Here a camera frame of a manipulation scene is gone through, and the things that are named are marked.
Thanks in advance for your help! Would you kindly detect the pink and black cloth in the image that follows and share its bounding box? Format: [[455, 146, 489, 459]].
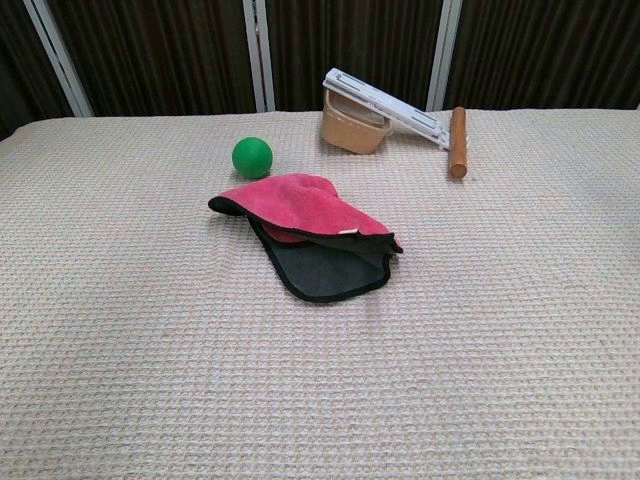
[[207, 172, 405, 304]]

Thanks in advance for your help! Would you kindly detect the beige woven table cover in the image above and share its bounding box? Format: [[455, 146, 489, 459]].
[[0, 107, 640, 480]]

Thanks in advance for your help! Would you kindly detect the white flat slicer board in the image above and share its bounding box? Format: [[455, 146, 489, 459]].
[[322, 68, 454, 151]]

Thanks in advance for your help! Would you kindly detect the green ball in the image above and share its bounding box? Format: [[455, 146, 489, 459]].
[[231, 137, 274, 180]]

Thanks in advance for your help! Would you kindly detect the beige plastic basket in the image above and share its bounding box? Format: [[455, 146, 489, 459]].
[[320, 88, 394, 156]]

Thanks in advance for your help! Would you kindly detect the wooden rolling pin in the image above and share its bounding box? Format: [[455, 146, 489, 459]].
[[448, 106, 471, 179]]

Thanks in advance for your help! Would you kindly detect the dark pleated curtain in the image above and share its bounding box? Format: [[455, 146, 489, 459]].
[[0, 0, 640, 141]]

